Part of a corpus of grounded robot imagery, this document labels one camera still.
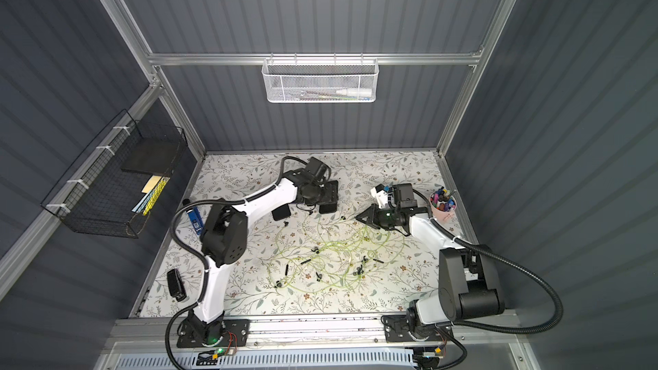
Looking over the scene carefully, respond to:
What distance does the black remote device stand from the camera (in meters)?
0.79

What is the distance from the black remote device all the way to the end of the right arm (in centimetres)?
64

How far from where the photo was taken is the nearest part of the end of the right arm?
67 cm
